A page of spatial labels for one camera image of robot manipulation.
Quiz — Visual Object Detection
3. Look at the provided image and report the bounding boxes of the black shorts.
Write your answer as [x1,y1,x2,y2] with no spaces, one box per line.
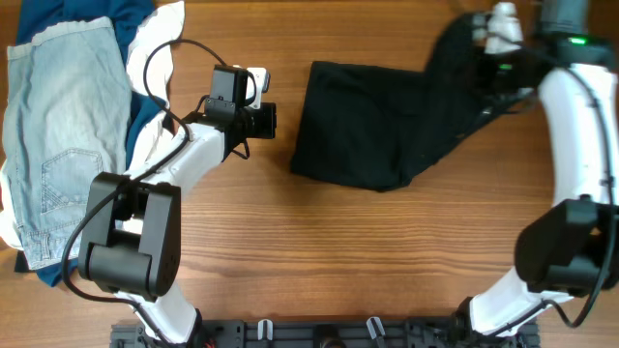
[290,14,521,191]

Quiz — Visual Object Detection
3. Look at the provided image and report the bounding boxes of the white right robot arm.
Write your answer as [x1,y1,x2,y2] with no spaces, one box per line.
[452,32,618,341]

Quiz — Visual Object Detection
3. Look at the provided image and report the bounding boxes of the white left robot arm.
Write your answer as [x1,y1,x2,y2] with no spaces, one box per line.
[77,99,277,347]

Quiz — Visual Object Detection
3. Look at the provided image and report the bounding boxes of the white garment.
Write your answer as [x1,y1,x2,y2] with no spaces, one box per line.
[0,0,187,250]

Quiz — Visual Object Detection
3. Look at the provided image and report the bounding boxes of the light blue denim shorts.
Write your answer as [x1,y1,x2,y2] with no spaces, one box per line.
[2,17,132,270]

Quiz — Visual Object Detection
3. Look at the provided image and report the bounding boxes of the dark blue garment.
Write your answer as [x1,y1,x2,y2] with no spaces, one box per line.
[1,1,185,286]

